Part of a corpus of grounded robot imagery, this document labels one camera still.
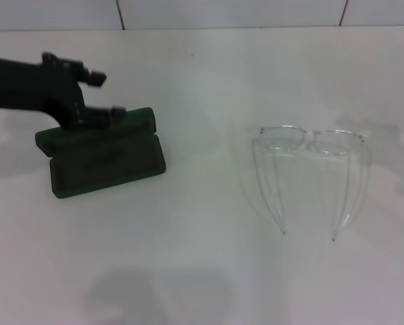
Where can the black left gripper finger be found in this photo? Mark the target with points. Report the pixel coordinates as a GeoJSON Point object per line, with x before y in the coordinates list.
{"type": "Point", "coordinates": [95, 78]}
{"type": "Point", "coordinates": [101, 116]}

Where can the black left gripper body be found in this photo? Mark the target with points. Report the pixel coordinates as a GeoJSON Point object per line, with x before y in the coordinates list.
{"type": "Point", "coordinates": [36, 88]}

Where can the green glasses case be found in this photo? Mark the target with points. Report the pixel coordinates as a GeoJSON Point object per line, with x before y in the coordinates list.
{"type": "Point", "coordinates": [103, 169]}

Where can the clear white glasses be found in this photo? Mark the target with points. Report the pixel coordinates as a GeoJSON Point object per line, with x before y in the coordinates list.
{"type": "Point", "coordinates": [311, 137]}

